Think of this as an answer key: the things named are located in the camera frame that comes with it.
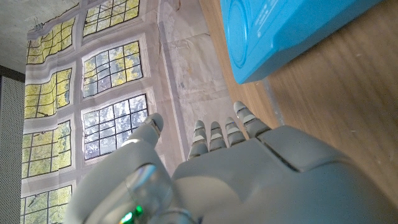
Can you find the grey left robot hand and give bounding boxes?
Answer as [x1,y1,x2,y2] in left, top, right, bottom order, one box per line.
[63,100,398,224]

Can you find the blue toy piano keyboard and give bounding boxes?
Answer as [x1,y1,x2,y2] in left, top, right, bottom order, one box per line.
[220,0,384,85]

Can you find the printed window backdrop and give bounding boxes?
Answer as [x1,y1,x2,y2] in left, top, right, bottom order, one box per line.
[20,0,249,224]

